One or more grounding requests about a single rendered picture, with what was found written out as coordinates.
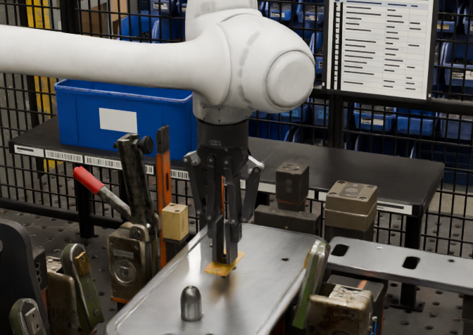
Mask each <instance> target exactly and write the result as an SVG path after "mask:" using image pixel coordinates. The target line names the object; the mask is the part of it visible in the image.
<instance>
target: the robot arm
mask: <svg viewBox="0 0 473 335"><path fill-rule="evenodd" d="M185 37H186V41H185V42H181V43H174V44H146V43H137V42H124V41H119V40H113V39H104V38H98V37H88V36H83V35H78V34H68V33H62V32H53V31H48V30H38V29H32V28H27V27H16V26H10V25H0V72H4V73H13V74H21V75H34V76H41V77H54V78H61V79H68V80H80V81H88V82H100V83H107V84H120V85H127V86H135V87H149V88H159V89H181V90H189V91H192V95H193V113H194V115H195V116H196V117H197V118H198V140H199V144H198V147H197V149H196V151H190V152H188V154H186V155H185V156H184V157H183V158H182V162H183V163H184V165H185V167H186V169H187V170H188V174H189V181H190V185H191V192H192V196H193V200H194V207H195V211H196V214H197V215H202V216H204V217H205V218H206V219H207V221H208V238H210V239H212V261H213V262H217V261H218V257H219V256H220V255H221V254H222V253H224V215H219V214H220V212H221V211H220V187H221V176H224V177H225V183H226V184H227V195H228V203H229V221H228V222H227V223H226V224H225V240H226V261H227V264H228V265H231V264H232V263H233V262H234V261H235V260H236V259H237V258H238V245H237V243H239V242H240V240H241V238H242V223H247V222H248V221H249V220H250V219H251V218H252V217H253V214H254V210H255V205H256V198H257V194H258V186H259V182H260V176H261V174H262V173H263V170H264V169H265V168H266V163H265V162H264V161H260V162H258V161H257V160H256V159H254V158H252V157H251V152H250V150H249V148H248V118H249V117H250V116H251V115H252V113H253V111H256V110H259V111H260V112H263V113H284V112H287V111H290V110H293V109H295V108H297V107H299V106H300V105H301V104H302V103H303V102H304V101H305V100H306V99H307V98H308V97H309V96H310V94H311V92H312V90H313V82H314V79H315V60H314V57H313V54H312V52H311V50H310V49H309V47H308V46H307V44H306V43H305V42H304V41H303V40H302V39H301V38H300V37H299V36H298V35H297V34H296V33H295V32H293V31H292V30H290V29H289V28H287V27H286V26H284V25H282V24H280V23H278V22H276V21H274V20H270V19H269V18H265V17H263V16H262V14H261V12H260V11H258V2H257V0H188V2H187V9H186V20H185ZM201 161H202V163H203V164H204V165H205V167H206V169H207V180H208V194H207V195H206V188H205V184H204V180H203V173H202V169H201V164H200V162H201ZM245 164H247V165H248V174H250V175H249V176H248V180H247V184H246V192H245V196H244V204H243V208H242V202H241V185H240V178H241V170H242V168H243V167H244V166H245Z"/></svg>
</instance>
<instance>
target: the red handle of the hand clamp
mask: <svg viewBox="0 0 473 335"><path fill-rule="evenodd" d="M73 173H74V174H73V177H74V178H75V179H76V180H77V181H79V182H80V183H81V184H83V185H84V186H85V187H86V188H88V190H90V191H91V192H92V193H93V194H95V195H96V196H97V195H98V196H99V197H100V198H102V199H103V200H104V201H105V202H107V204H108V205H110V206H111V207H112V208H114V209H115V210H116V211H118V212H119V213H120V214H121V215H122V216H123V217H125V218H126V219H127V220H128V221H130V222H131V223H132V216H131V212H130V207H129V206H128V205H127V204H126V203H124V202H123V201H122V200H120V199H119V198H118V197H117V196H116V195H115V194H113V193H112V192H111V191H109V190H108V189H107V188H106V187H105V185H104V184H103V183H101V182H100V181H99V180H98V179H97V178H95V177H94V176H93V175H92V174H91V173H89V172H88V171H87V170H85V169H84V168H83V167H82V166H80V167H76V168H75V169H74V170H73ZM132 224H133V223H132ZM146 224H147V228H148V231H149V230H150V228H151V223H150V222H148V221H147V220H146Z"/></svg>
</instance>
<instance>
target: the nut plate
mask: <svg viewBox="0 0 473 335"><path fill-rule="evenodd" d="M244 256H245V253H244V252H242V251H238V258H237V259H236V260H235V261H234V262H233V263H232V264H231V265H228V264H227V261H226V249H224V253H222V254H221V255H220V256H219V257H218V261H217V262H213V261H212V262H211V263H210V264H209V265H208V266H207V267H206V268H205V269H204V272H206V273H210V274H216V275H220V276H226V275H228V273H229V272H230V271H231V270H232V269H233V268H234V266H235V265H236V264H237V263H238V262H239V261H240V260H241V259H242V258H243V257H244ZM215 270H219V271H215Z"/></svg>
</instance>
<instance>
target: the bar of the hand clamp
mask: <svg viewBox="0 0 473 335"><path fill-rule="evenodd" d="M113 148H117V149H118V152H119V156H120V162H121V166H122V173H123V177H124V181H125V188H126V192H127V198H128V202H129V206H130V212H131V216H132V223H133V224H134V225H135V224H139V225H143V226H145V228H146V229H147V231H148V228H147V224H146V220H147V221H148V222H150V223H151V228H150V230H149V231H148V241H146V242H149V241H150V238H149V234H150V235H156V234H157V233H158V231H157V226H156V220H155V216H154V211H153V205H152V201H151V194H150V190H149V183H148V179H147V175H146V168H145V164H144V157H143V154H151V152H152V151H153V148H154V142H153V140H152V138H151V137H150V136H144V137H143V138H142V139H141V141H140V138H139V134H133V133H127V134H126V135H124V136H123V137H121V138H119V139H118V140H117V143H113Z"/></svg>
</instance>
